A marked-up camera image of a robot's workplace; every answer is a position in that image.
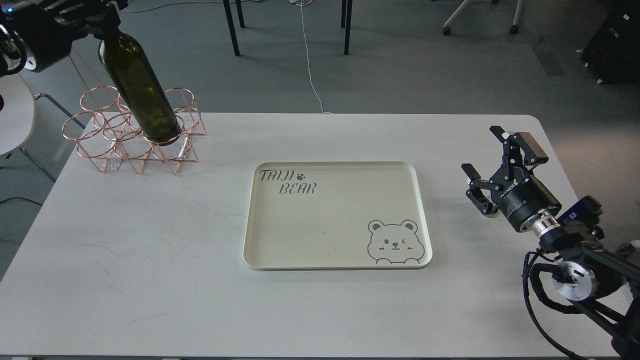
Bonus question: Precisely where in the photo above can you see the black table legs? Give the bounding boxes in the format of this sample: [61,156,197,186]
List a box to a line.
[223,0,354,57]

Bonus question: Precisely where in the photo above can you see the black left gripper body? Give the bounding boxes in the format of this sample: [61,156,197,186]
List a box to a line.
[5,1,73,73]

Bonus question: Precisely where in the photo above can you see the dark green wine bottle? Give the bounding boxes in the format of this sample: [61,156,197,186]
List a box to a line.
[96,29,182,146]

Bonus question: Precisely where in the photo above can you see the black equipment case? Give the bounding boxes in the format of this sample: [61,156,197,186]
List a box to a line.
[580,0,640,84]

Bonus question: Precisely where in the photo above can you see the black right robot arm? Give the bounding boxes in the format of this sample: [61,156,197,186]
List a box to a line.
[461,125,640,360]

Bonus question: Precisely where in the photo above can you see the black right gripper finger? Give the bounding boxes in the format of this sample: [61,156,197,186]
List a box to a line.
[489,125,549,176]
[461,163,503,217]

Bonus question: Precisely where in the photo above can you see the white office chair base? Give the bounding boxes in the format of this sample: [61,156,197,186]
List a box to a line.
[440,0,526,37]

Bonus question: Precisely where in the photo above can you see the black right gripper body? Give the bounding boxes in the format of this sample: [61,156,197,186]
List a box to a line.
[487,167,562,233]

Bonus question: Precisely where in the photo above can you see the cream tray with bear print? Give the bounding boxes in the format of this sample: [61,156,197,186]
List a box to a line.
[243,161,434,271]

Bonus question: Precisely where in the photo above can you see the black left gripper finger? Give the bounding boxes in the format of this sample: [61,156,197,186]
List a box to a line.
[38,0,107,16]
[55,0,123,40]

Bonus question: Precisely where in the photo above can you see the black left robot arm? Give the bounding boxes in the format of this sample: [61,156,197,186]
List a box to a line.
[1,0,130,76]

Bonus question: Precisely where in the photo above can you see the copper wire bottle rack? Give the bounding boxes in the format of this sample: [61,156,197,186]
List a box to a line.
[52,45,207,176]

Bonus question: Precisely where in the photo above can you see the white chair at left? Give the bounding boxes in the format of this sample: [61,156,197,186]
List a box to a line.
[0,74,73,183]

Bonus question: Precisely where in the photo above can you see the white floor cable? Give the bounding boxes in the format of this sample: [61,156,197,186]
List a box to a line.
[125,0,333,115]

